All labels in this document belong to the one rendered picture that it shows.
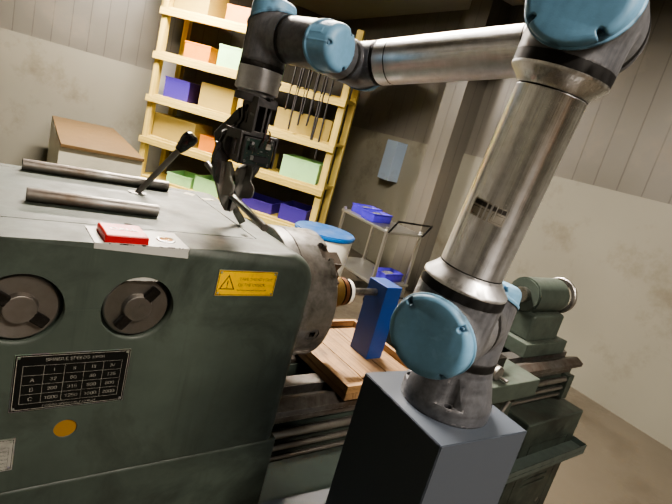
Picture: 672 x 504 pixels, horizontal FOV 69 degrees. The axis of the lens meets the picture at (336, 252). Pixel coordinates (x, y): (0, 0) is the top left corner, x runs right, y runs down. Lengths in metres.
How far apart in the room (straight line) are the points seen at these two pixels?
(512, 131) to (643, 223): 3.76
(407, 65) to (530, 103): 0.29
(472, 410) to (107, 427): 0.57
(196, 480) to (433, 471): 0.46
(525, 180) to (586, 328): 3.92
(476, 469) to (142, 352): 0.55
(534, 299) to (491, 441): 1.19
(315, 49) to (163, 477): 0.77
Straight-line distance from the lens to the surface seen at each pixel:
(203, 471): 1.04
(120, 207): 0.91
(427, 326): 0.64
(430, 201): 5.37
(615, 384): 4.44
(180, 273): 0.79
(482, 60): 0.81
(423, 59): 0.84
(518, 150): 0.62
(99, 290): 0.77
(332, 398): 1.27
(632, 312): 4.35
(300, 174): 5.89
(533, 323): 2.00
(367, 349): 1.44
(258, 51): 0.87
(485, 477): 0.90
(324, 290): 1.09
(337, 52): 0.80
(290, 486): 1.49
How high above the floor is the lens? 1.48
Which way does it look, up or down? 13 degrees down
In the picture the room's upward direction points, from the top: 15 degrees clockwise
